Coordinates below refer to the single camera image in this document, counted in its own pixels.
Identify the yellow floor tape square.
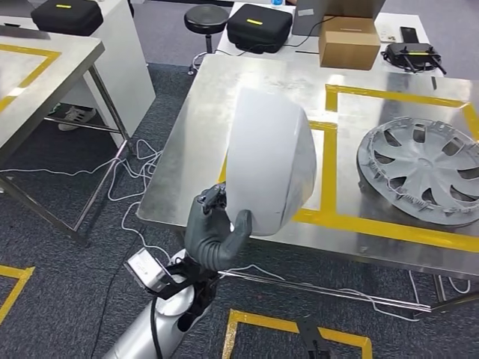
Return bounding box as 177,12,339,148
221,309,374,359

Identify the steel workbench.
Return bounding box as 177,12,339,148
136,53,479,318

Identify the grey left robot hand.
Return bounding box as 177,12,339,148
184,183,253,272

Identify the black floor cable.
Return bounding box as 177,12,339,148
89,267,128,359

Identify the cardboard box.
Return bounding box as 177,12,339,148
319,16,382,71

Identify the black phone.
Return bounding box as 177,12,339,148
400,25,419,45

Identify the black right wrist camera bracket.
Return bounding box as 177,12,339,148
297,316,332,359

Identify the white card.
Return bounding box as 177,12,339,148
375,22,397,43

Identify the black router device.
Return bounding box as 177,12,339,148
381,42,448,76

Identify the black round stool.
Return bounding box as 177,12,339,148
184,4,230,76

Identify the black bag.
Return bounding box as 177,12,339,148
30,0,104,37
226,3,293,55

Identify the white floor cable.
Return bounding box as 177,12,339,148
221,263,472,323
0,138,173,263

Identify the yellow tape double rectangle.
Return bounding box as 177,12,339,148
217,84,479,254

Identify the dark grey laptop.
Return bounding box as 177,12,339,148
0,0,51,40

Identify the white desk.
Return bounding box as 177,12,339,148
216,2,444,78

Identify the black laptop cable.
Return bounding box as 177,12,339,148
236,14,338,56

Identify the white curved shell part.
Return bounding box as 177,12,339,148
225,88,318,237

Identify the grey plastic wheel hubcap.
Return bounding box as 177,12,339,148
356,116,479,229

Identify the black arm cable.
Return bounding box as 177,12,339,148
149,296,165,359

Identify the steel table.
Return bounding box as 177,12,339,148
0,34,135,246

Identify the person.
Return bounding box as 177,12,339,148
57,105,97,133

